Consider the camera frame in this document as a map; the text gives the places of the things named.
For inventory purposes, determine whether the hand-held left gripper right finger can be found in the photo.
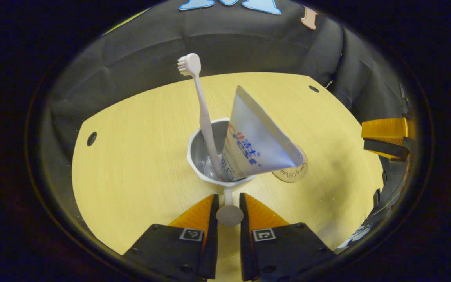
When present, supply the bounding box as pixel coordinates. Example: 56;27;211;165
239;192;336;282

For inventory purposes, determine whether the white toothpaste tube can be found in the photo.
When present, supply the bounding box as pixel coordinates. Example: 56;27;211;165
220;85;305;182

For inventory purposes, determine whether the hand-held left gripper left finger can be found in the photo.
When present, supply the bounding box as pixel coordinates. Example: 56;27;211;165
122;193;220;281

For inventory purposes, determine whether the white toothbrush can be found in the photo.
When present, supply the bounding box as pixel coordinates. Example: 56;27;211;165
176;53;226;179

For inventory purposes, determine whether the round wooden coaster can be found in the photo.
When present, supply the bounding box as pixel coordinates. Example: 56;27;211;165
271;146;309;183

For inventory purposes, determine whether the light wooden desktop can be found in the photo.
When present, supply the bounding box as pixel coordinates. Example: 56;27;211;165
71;72;385;282

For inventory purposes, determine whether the black backdrop cloth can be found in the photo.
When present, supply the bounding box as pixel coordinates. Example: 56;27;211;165
40;0;417;235

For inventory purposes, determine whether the white cup with wooden handle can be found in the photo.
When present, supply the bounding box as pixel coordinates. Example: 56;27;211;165
186;117;258;228

